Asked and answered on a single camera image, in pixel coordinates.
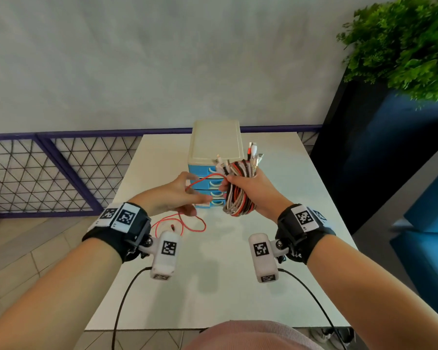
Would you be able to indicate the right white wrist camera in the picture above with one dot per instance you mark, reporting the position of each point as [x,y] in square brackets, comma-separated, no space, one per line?
[264,267]

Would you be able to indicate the black planter box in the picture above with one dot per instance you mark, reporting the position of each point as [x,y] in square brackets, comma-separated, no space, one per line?
[357,153]

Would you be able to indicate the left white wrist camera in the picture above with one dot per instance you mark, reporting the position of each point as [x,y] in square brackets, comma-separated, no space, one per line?
[164,266]

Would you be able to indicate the white drawer cabinet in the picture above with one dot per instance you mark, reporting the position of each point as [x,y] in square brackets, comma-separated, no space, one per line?
[215,142]

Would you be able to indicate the person's left hand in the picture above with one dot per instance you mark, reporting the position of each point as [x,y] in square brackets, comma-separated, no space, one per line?
[168,196]

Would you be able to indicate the green artificial plant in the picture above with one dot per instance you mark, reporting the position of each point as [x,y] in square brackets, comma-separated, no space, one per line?
[401,47]

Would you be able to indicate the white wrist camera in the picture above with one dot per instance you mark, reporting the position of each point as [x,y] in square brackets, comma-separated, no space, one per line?
[164,266]
[264,267]

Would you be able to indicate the person's pink shirt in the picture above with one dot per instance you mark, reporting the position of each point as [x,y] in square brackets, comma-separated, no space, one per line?
[252,339]

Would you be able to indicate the person's right forearm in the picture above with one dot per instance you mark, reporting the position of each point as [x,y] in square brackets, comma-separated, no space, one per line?
[379,298]

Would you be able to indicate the white table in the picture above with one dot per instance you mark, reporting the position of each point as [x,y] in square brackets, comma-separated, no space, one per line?
[222,298]

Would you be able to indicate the grey sneaker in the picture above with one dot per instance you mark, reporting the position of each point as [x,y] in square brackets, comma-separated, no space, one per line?
[321,335]
[341,339]

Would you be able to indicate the blue plastic drawer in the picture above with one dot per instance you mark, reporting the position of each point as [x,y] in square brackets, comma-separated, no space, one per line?
[215,203]
[200,170]
[208,182]
[217,193]

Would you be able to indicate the person's right hand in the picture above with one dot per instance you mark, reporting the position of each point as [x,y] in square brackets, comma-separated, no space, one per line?
[266,196]

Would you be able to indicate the person's left forearm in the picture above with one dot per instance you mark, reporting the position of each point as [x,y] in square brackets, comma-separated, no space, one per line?
[51,298]

